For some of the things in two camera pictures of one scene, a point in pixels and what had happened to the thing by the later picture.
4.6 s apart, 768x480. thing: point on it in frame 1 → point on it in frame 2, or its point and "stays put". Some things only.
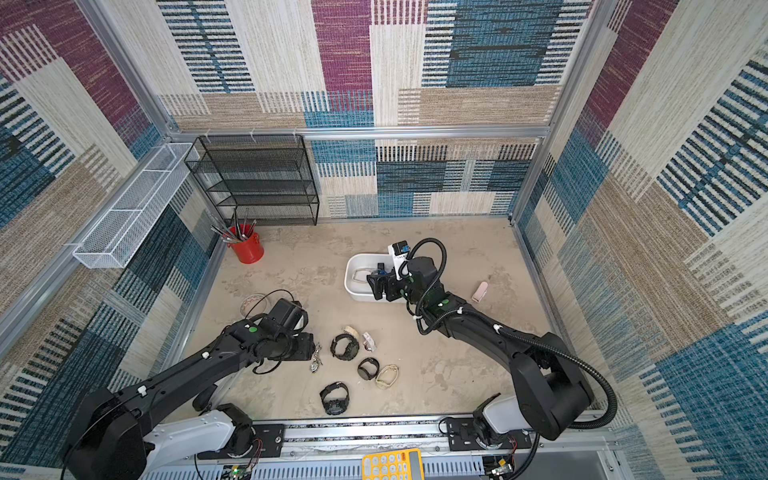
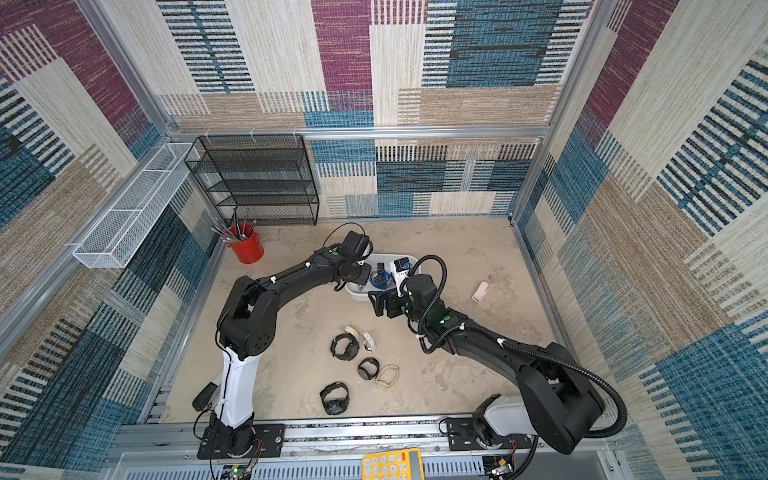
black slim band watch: x=368 y=368 stays put
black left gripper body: x=303 y=347 → x=362 y=274
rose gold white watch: x=369 y=343 stays put
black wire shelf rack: x=258 y=179 stays put
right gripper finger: x=376 y=283 → x=377 y=300
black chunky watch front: x=335 y=398 stays put
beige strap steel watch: x=352 y=332 stays put
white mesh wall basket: x=120 y=233 stays put
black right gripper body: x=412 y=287 → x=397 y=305
